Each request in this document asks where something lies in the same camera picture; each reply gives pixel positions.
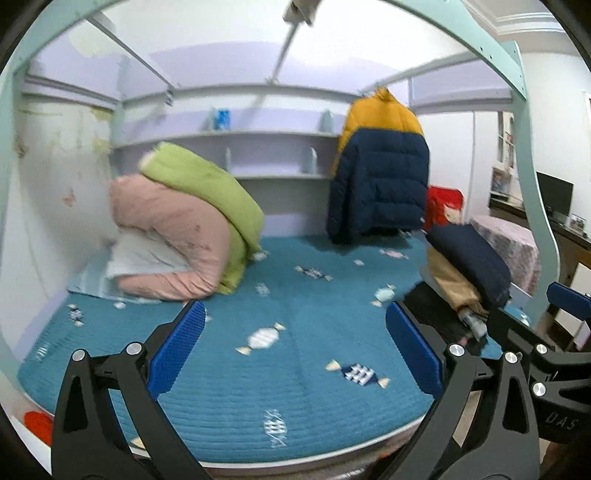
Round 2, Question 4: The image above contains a red round object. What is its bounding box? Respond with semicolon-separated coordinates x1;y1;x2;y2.
23;411;56;446

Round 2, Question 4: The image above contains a black monitor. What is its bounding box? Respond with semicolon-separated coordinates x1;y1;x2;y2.
536;171;576;219

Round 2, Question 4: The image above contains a table with floral cloth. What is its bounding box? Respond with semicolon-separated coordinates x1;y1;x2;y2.
468;215;542;297

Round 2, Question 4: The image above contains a lavender wall shelf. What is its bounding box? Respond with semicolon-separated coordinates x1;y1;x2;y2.
21;74;416;241

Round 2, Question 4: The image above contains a green quilt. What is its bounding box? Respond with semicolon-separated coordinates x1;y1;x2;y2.
139;141;265;296

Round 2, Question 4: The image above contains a white ceiling rod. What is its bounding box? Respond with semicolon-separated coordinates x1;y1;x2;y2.
264;0;320;85

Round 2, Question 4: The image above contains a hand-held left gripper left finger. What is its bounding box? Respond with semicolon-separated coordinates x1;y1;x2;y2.
51;300;214;480

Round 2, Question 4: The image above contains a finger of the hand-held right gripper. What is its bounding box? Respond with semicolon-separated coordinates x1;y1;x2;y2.
487;308;591;370
546;281;591;326

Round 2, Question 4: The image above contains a pink quilt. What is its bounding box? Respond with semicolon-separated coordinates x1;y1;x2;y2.
108;173;232;302

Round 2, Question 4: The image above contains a red bag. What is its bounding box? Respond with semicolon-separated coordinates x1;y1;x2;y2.
427;185;465;232

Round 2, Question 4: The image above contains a wooden desk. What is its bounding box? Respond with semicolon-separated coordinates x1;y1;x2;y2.
488;194;591;352

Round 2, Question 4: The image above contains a wall calendar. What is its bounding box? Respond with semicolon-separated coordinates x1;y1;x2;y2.
498;112;516;172

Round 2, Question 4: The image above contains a black cloth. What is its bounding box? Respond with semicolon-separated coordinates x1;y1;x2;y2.
402;281;504;361

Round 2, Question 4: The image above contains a navy blue garment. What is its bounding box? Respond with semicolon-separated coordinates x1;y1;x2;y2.
425;224;513;311

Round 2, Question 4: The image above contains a yellow and navy puffer jacket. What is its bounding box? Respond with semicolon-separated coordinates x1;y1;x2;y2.
325;88;431;245

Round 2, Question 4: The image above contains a tan folded garment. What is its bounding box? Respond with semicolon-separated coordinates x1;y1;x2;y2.
425;247;490;320

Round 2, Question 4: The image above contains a light teal bed frame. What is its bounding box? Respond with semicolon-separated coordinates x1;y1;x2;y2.
0;0;573;407

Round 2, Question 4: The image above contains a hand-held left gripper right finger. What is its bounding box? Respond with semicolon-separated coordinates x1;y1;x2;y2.
369;301;543;480

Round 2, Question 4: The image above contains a white pillow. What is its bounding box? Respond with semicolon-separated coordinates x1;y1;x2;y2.
67;231;192;305

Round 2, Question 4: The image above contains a teal printed bed mat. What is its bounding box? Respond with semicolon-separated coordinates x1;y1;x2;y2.
16;233;467;463

